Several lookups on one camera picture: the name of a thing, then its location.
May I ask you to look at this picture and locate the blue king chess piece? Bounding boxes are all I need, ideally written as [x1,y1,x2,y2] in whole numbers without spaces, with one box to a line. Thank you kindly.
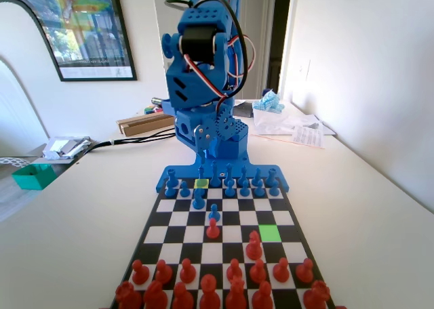
[209,160,220,188]

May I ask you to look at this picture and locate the group of blue chess pieces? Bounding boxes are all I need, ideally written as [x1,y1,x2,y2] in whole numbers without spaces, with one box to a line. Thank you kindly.
[155,156,292,194]

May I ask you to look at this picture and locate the red pawn chess piece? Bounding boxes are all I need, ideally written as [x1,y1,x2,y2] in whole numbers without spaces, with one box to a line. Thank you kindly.
[226,257,244,283]
[273,257,291,283]
[178,257,197,285]
[155,259,173,285]
[131,259,150,285]
[205,218,220,239]
[249,258,268,285]
[294,257,315,285]

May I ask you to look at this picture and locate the red king chess piece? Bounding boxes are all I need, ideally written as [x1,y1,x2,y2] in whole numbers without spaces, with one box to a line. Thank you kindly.
[199,274,222,309]

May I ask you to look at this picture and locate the red queen chess piece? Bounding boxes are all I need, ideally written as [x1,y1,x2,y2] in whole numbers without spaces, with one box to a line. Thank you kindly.
[225,275,248,309]

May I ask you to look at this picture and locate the red bishop chess piece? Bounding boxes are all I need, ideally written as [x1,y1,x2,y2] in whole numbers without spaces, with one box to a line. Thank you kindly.
[251,281,274,309]
[172,281,196,309]

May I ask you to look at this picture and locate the red rook chess piece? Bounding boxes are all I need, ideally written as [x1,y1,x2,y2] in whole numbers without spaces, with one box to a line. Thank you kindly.
[302,280,332,308]
[115,281,143,309]

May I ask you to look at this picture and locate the dark grey notebook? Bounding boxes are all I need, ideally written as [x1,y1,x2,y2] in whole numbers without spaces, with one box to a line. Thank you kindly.
[233,102,256,119]

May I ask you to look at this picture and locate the long cardboard box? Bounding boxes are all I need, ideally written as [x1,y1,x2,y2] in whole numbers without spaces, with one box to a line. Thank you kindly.
[116,114,177,137]

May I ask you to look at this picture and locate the clear plastic bag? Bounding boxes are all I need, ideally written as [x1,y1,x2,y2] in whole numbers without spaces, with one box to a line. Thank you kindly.
[252,107,336,137]

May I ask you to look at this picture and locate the blue and white crumpled cloth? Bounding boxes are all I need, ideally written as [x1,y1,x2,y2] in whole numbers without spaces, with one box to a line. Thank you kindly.
[252,87,285,115]

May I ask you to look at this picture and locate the black and white chessboard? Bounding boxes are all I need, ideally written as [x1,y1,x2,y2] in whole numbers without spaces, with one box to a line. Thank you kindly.
[110,176,336,309]

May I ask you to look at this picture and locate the printed paper sheet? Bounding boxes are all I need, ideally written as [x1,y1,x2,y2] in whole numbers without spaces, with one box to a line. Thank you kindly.
[290,125,326,150]

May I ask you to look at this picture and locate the black framed poster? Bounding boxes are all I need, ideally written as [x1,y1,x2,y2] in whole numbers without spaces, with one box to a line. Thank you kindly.
[0,0,138,82]

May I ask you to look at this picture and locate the green plastic box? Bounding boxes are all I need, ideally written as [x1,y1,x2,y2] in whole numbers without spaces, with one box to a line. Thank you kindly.
[12,163,58,190]

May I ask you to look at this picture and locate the white arched panel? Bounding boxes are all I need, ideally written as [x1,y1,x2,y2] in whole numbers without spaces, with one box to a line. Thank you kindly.
[0,0,64,157]

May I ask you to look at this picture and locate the red and white servo wires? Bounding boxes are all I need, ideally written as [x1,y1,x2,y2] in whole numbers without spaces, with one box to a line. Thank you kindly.
[182,34,259,100]

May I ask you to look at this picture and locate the black cable bundle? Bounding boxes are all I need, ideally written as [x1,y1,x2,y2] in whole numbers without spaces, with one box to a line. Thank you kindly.
[73,127,177,161]

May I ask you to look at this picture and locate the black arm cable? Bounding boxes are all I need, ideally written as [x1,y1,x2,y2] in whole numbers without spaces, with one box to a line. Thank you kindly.
[165,0,259,98]

